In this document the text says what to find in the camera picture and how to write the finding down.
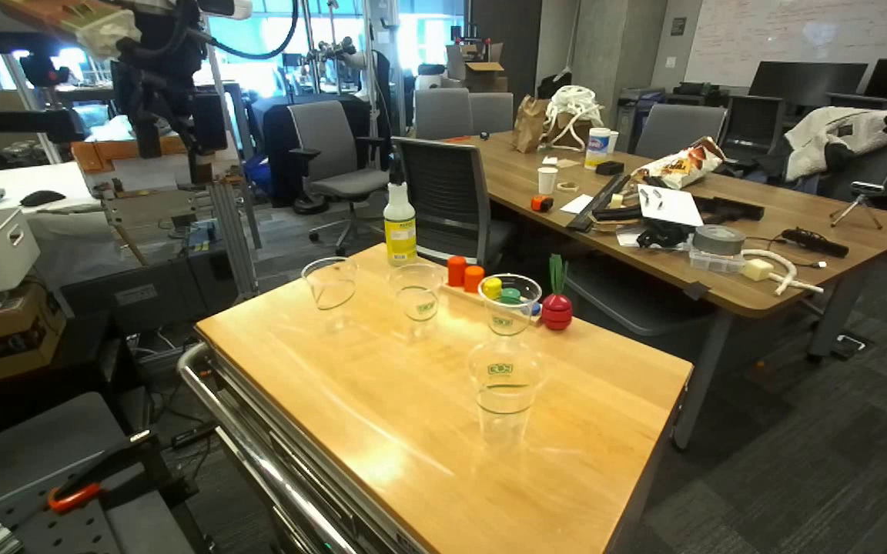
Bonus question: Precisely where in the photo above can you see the red apple toy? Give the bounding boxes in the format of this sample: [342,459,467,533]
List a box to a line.
[539,293,575,336]

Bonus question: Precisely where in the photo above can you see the small white cup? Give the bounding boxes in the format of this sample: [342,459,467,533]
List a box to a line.
[537,156,561,199]

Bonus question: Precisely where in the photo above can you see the black remote control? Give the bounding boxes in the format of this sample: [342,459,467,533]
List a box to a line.
[777,224,854,260]

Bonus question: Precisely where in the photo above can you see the brown paper bag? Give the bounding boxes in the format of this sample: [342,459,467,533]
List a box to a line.
[513,91,552,153]

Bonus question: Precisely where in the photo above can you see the spray bottle yellow liquid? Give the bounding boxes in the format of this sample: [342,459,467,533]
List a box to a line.
[380,152,422,271]

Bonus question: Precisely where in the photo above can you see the grey tape roll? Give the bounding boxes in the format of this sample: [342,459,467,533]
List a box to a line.
[691,221,745,257]

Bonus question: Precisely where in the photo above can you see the wooden conference table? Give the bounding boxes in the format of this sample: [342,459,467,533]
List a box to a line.
[473,128,887,455]

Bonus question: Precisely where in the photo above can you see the tall green toy peg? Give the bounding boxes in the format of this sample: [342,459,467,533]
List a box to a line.
[547,251,569,300]

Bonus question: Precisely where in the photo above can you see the white jacket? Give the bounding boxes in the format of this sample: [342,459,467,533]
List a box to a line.
[784,105,887,183]

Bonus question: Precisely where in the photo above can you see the black cable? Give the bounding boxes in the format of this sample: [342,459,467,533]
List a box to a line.
[207,0,305,61]

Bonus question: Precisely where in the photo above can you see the orange handled clamp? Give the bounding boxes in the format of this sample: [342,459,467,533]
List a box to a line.
[43,426,162,516]

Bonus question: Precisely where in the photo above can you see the flat cardboard box stack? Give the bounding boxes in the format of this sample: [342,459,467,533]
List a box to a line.
[0,280,72,398]

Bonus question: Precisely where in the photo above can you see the white paper sheet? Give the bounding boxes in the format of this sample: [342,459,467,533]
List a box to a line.
[635,181,705,229]

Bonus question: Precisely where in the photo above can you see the colourful snack bag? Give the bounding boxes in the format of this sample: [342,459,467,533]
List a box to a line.
[632,135,729,194]

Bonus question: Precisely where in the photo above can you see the wooden board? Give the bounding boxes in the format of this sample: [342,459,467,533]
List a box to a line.
[72,131,191,177]

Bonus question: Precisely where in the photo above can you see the white power strip with cable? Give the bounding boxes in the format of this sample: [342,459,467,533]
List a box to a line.
[687,242,825,297]

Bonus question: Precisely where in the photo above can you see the dark mesh office chair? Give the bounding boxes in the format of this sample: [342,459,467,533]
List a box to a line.
[392,131,519,271]

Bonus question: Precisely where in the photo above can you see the clear plastic cup green logo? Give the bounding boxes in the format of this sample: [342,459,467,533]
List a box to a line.
[390,260,450,340]
[299,251,360,336]
[467,336,550,449]
[474,266,550,348]

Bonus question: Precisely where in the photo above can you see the metal cart handle rail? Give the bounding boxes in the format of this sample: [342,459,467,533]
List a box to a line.
[175,340,408,554]

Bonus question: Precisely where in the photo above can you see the grey office chair black arms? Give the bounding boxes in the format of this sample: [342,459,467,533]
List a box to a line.
[284,98,394,254]

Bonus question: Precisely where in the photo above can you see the black flat device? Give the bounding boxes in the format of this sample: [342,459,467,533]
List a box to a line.
[693,194,767,224]

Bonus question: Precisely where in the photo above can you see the black computer mouse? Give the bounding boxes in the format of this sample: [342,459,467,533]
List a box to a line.
[19,187,69,210]

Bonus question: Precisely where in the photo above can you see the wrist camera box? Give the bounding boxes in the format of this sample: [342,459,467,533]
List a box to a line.
[0,0,146,57]

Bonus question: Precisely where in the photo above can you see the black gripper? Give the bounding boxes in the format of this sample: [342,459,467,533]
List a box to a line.
[114,0,232,189]

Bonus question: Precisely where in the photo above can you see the small cardboard box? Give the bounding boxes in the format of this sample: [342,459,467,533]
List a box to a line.
[458,41,513,95]

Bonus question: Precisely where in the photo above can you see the white canister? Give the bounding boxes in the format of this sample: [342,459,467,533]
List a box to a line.
[582,127,623,173]

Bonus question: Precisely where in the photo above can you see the grey equipment case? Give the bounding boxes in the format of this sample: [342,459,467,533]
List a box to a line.
[0,388,196,554]

